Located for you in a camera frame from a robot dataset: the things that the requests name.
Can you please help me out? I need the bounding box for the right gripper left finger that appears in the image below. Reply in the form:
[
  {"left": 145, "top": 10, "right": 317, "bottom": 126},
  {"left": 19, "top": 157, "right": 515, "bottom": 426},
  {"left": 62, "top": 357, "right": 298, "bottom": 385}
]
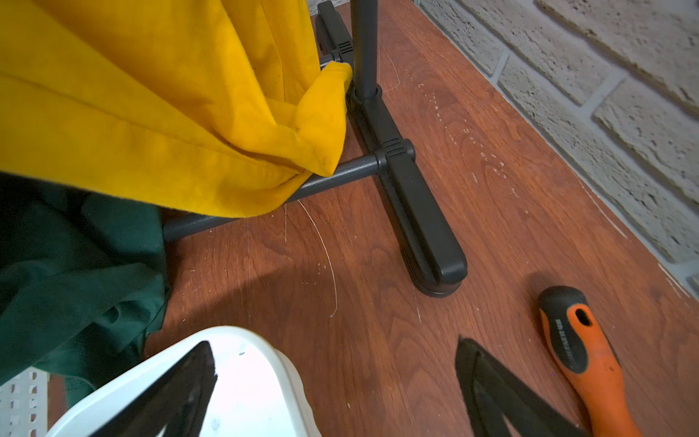
[{"left": 93, "top": 342, "right": 218, "bottom": 436}]

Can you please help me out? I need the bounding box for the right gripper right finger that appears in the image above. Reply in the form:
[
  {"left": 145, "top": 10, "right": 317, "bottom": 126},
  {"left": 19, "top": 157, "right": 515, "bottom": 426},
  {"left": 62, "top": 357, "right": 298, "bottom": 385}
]
[{"left": 455, "top": 337, "right": 588, "bottom": 436}]

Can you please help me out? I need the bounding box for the white perforated laundry basket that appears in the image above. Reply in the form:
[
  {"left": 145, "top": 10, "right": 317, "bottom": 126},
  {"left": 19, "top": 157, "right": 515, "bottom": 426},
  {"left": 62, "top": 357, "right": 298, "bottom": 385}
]
[{"left": 0, "top": 367, "right": 48, "bottom": 437}]

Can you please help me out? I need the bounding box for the white plastic tray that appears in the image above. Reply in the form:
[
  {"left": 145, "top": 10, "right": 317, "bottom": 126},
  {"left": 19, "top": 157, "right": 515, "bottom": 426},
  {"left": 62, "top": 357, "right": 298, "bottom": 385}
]
[{"left": 49, "top": 326, "right": 320, "bottom": 436}]

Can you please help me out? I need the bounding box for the orange black screwdriver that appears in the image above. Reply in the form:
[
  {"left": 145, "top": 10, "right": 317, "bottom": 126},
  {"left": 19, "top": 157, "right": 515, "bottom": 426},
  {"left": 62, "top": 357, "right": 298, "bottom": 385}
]
[{"left": 538, "top": 286, "right": 642, "bottom": 436}]

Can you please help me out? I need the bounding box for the black clothes rack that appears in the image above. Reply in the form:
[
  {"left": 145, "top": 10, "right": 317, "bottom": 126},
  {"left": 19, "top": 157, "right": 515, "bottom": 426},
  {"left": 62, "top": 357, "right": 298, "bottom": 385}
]
[{"left": 161, "top": 0, "right": 469, "bottom": 299}]

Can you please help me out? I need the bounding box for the green t-shirt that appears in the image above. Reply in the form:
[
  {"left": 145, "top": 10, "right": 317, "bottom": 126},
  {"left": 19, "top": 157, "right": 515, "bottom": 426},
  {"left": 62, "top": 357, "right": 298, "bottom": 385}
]
[{"left": 1, "top": 174, "right": 170, "bottom": 405}]

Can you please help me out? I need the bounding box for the yellow t-shirt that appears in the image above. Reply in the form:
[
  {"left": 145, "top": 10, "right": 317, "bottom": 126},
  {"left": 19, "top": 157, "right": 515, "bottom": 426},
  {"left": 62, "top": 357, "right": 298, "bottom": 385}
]
[{"left": 1, "top": 1, "right": 352, "bottom": 218}]

